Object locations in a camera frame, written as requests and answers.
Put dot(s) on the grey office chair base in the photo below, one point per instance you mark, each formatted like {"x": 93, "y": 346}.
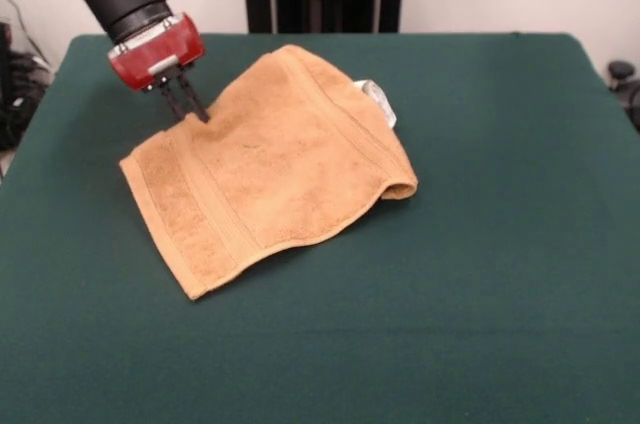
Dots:
{"x": 625, "y": 84}

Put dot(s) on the tan terry towel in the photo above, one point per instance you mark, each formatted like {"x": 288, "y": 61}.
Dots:
{"x": 280, "y": 164}

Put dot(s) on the black equipment pile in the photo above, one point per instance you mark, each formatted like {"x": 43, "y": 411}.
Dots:
{"x": 20, "y": 94}

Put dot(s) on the dark green table cloth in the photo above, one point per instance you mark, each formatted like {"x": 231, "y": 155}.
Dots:
{"x": 500, "y": 244}

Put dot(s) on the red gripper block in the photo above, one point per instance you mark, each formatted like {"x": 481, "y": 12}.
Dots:
{"x": 160, "y": 56}

